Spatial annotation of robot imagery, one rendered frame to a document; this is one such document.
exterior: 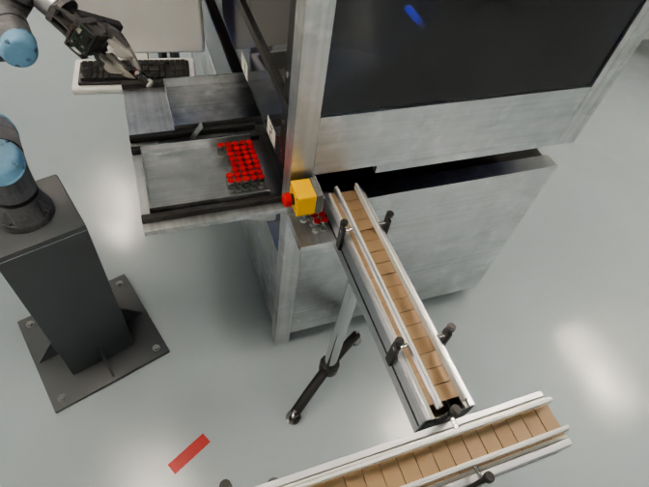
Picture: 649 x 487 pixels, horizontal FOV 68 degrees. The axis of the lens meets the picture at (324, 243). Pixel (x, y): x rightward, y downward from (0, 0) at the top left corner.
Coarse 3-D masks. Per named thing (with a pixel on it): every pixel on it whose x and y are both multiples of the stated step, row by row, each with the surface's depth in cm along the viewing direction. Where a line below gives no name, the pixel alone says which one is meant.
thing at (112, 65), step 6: (102, 54) 116; (108, 54) 117; (114, 54) 118; (102, 60) 115; (108, 60) 117; (114, 60) 117; (108, 66) 115; (114, 66) 117; (120, 66) 117; (126, 66) 119; (114, 72) 116; (120, 72) 117; (126, 72) 118; (132, 72) 118
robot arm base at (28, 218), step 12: (36, 192) 135; (24, 204) 132; (36, 204) 135; (48, 204) 140; (0, 216) 134; (12, 216) 133; (24, 216) 134; (36, 216) 136; (48, 216) 140; (12, 228) 135; (24, 228) 136; (36, 228) 138
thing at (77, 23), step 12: (60, 0) 110; (72, 0) 112; (60, 12) 110; (72, 12) 113; (60, 24) 111; (72, 24) 109; (84, 24) 109; (96, 24) 113; (72, 36) 110; (84, 36) 109; (96, 36) 110; (84, 48) 111; (96, 48) 115
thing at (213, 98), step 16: (176, 80) 170; (192, 80) 173; (208, 80) 175; (224, 80) 177; (240, 80) 179; (176, 96) 169; (192, 96) 170; (208, 96) 171; (224, 96) 172; (240, 96) 173; (176, 112) 163; (192, 112) 164; (208, 112) 165; (224, 112) 166; (240, 112) 168; (256, 112) 169; (176, 128) 155; (192, 128) 157
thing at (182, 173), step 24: (168, 144) 149; (192, 144) 152; (216, 144) 155; (144, 168) 141; (168, 168) 147; (192, 168) 148; (216, 168) 149; (168, 192) 141; (192, 192) 142; (216, 192) 143; (240, 192) 144; (264, 192) 142
